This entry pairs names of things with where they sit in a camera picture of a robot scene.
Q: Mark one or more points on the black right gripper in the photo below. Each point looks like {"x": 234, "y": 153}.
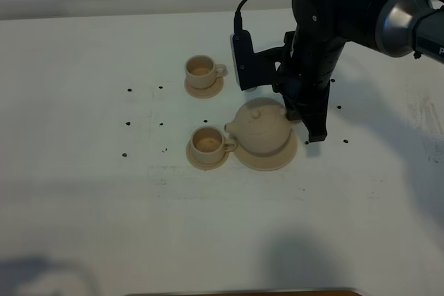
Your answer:
{"x": 308, "y": 68}

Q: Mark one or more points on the beige ceramic teapot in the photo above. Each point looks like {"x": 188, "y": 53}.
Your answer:
{"x": 260, "y": 126}

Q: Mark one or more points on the large beige teapot saucer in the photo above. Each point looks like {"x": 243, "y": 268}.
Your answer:
{"x": 272, "y": 161}

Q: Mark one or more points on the beige cup saucer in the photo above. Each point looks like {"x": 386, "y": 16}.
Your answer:
{"x": 209, "y": 92}
{"x": 203, "y": 166}

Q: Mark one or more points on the near beige cup saucer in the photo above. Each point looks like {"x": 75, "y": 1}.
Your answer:
{"x": 203, "y": 166}

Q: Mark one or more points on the beige teacup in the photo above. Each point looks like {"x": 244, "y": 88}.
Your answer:
{"x": 208, "y": 145}
{"x": 202, "y": 71}

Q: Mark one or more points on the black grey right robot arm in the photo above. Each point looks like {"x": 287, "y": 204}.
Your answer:
{"x": 392, "y": 27}

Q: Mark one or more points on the far beige cup saucer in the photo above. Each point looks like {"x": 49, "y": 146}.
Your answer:
{"x": 209, "y": 92}

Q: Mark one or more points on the far beige teacup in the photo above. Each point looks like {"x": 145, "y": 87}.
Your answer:
{"x": 202, "y": 71}

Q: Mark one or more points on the near beige teacup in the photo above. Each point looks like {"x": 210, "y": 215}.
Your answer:
{"x": 208, "y": 145}

